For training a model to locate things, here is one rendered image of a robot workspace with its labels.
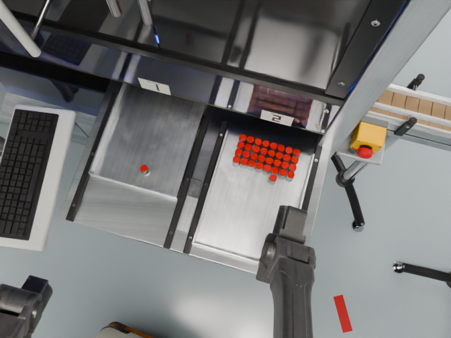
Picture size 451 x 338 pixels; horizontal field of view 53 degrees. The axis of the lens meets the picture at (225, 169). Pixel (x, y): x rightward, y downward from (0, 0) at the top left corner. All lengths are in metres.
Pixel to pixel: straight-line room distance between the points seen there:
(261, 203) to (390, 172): 1.18
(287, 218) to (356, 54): 0.33
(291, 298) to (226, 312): 1.44
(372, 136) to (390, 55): 0.40
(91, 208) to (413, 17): 0.95
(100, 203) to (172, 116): 0.33
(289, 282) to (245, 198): 0.59
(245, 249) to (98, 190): 0.45
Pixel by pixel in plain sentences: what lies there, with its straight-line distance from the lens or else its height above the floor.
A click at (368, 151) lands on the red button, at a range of 1.23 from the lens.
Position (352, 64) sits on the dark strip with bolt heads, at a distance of 0.91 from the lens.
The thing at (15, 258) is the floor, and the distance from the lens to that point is 2.35.
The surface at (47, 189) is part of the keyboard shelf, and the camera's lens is 1.46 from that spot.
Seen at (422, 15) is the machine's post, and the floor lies 1.55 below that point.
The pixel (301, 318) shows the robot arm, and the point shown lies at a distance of 0.68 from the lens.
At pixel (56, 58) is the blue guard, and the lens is 1.34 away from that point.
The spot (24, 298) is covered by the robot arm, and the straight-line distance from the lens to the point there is 0.84.
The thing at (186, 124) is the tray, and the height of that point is 0.88.
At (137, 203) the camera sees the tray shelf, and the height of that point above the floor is 0.88.
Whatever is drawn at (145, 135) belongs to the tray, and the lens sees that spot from 1.35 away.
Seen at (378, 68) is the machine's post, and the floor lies 1.38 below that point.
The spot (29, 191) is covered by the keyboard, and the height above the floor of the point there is 0.83.
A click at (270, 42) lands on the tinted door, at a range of 0.91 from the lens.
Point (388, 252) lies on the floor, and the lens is 2.27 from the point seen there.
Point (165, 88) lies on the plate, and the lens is 1.23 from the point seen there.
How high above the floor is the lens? 2.13
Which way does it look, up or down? 75 degrees down
